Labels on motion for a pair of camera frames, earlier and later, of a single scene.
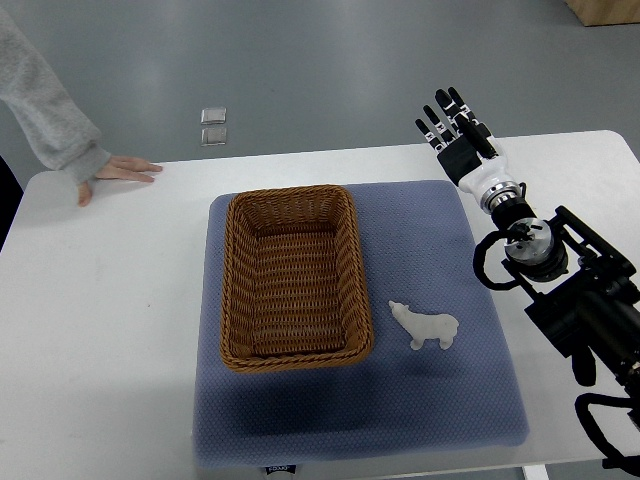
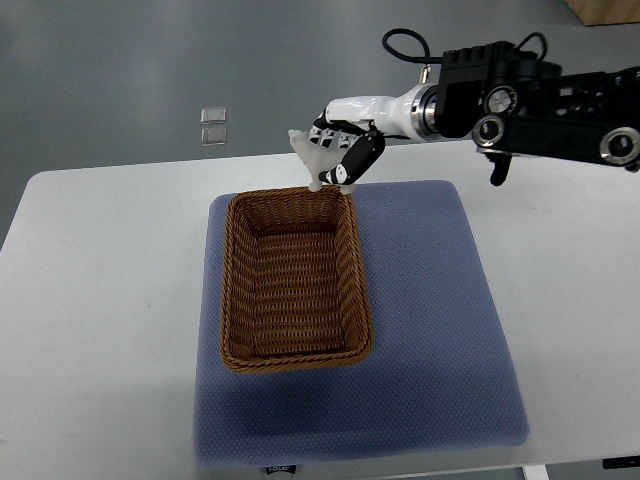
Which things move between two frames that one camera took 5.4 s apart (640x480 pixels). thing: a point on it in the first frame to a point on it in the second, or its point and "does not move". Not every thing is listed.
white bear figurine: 421,327 to 318,157
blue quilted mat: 423,253 does not move
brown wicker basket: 294,292 does not move
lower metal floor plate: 213,136 does not move
